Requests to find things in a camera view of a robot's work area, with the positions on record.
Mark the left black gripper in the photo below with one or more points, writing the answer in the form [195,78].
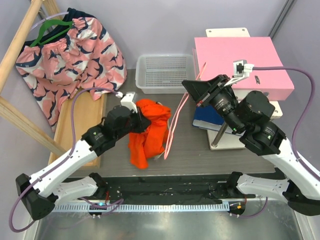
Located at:
[142,122]

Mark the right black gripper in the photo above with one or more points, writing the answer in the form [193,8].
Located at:
[201,89]

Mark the orange shorts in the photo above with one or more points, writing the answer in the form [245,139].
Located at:
[150,143]

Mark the pink wire hanger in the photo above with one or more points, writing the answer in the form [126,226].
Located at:
[173,125]

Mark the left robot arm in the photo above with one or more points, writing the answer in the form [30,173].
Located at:
[43,191]

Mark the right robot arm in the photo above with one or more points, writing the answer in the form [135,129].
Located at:
[251,118]

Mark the pink patterned shorts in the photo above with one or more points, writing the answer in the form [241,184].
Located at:
[82,57]

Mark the blue book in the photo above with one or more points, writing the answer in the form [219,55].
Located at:
[207,118]

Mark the white perforated basket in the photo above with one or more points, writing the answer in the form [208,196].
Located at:
[164,73]

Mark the white small shelf stand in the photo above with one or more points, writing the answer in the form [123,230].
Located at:
[220,140]

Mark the wooden clothes rack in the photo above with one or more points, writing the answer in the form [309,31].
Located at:
[19,153]

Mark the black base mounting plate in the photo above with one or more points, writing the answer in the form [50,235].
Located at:
[162,188]

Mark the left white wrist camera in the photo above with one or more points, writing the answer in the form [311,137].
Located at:
[128,100]

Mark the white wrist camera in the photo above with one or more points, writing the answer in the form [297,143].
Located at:
[241,71]
[128,100]

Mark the pink ring binder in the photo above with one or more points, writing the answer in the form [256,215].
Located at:
[236,56]

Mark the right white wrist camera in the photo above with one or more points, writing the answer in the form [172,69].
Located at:
[241,71]

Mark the aluminium slotted rail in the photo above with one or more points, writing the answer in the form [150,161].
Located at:
[155,200]

